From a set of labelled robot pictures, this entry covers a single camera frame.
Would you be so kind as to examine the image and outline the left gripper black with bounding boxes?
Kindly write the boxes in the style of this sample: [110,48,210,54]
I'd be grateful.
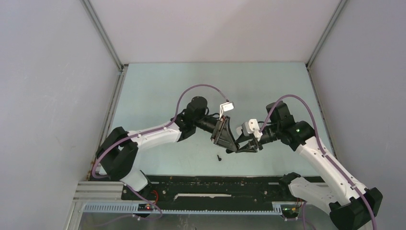
[194,115,237,152]

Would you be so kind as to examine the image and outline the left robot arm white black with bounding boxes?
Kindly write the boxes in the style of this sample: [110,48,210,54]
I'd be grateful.
[92,96,238,200]

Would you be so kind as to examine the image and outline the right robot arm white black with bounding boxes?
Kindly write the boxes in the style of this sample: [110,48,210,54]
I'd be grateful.
[238,100,383,230]

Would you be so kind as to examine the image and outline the aluminium extrusion left base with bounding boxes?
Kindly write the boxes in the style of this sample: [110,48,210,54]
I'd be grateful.
[73,181,124,202]

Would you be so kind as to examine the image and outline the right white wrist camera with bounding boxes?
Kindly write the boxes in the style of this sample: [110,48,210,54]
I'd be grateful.
[237,119,263,141]

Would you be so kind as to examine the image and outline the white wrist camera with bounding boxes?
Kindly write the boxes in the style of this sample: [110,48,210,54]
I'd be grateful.
[237,119,263,141]
[218,101,234,120]

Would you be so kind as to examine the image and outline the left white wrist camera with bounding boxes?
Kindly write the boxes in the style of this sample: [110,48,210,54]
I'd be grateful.
[218,101,234,120]

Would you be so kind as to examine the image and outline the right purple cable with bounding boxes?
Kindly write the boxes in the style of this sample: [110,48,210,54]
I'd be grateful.
[259,94,378,230]

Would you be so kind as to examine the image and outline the purple cable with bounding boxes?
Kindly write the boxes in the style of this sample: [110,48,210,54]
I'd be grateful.
[259,94,378,230]
[91,84,229,221]

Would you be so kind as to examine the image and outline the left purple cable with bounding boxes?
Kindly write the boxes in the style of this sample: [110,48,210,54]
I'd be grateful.
[91,84,229,221]

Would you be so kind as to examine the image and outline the white cable duct strip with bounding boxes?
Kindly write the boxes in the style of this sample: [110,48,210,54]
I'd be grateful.
[83,203,283,216]

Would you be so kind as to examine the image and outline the right aluminium frame post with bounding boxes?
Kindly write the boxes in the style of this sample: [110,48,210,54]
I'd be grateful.
[306,0,349,70]

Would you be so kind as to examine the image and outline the aluminium frame post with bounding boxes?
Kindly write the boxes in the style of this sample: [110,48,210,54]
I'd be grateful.
[306,0,349,70]
[80,0,124,71]

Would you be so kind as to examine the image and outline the left aluminium frame post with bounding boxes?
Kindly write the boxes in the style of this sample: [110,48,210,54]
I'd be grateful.
[80,0,124,71]

